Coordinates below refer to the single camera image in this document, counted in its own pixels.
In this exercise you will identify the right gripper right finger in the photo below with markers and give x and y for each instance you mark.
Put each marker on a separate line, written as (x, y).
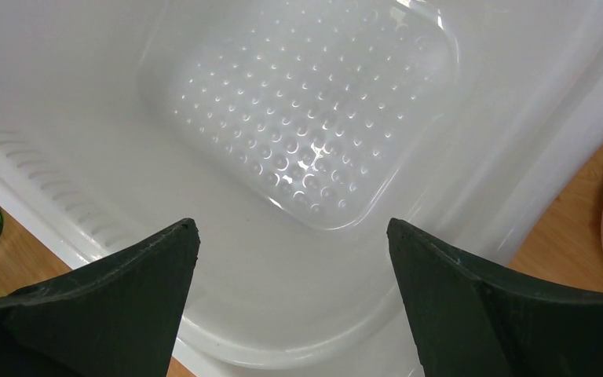
(473, 317)

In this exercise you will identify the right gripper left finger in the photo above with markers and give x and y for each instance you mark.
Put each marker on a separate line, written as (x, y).
(117, 316)

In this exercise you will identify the white plastic tub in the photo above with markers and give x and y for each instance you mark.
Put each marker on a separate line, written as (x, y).
(292, 132)

